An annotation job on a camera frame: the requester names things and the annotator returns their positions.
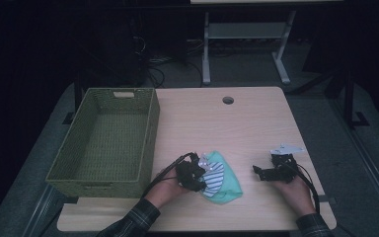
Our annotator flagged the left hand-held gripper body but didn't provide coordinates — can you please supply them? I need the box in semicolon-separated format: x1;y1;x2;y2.
176;151;212;191

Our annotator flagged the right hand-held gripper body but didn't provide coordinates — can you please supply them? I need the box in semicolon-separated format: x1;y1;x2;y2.
264;142;306;185

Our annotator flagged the mint green striped-trim garment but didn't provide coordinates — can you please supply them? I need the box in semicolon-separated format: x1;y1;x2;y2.
199;150;244;205

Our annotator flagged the green woven basket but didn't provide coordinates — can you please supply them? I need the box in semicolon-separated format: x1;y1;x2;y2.
44;87;161;199

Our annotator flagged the person's right hand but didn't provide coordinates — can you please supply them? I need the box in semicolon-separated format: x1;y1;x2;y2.
271;176;317;217

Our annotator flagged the person's left hand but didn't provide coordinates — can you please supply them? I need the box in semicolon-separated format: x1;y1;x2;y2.
144;168;190;209

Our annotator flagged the grey tape strip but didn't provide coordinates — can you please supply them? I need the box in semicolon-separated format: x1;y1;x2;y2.
318;195;338;205

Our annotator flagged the black metal stand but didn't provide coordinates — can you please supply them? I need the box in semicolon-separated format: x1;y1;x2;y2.
289;63;371;130

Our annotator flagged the white metal stand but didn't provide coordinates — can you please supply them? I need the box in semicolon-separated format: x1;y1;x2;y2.
201;10;297;86

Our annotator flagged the left hand-held gripper black cable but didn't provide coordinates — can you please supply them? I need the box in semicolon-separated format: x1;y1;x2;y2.
141;151;197;199

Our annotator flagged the hand-held gripper black cable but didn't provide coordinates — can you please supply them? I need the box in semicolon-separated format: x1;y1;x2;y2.
141;151;197;199
289;163;321;214

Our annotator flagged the right hand-held gripper black cable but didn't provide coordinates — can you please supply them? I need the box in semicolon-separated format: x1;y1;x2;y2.
289;163;321;214

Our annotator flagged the grey metal floor rail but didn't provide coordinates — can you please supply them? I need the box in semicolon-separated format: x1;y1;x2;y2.
329;98;379;229
22;185;64;237

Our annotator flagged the bundle of black floor cables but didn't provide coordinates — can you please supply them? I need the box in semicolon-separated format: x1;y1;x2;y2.
143;53;205;89

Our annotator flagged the black table leg bracket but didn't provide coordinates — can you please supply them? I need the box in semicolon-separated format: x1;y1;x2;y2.
61;77;84;126

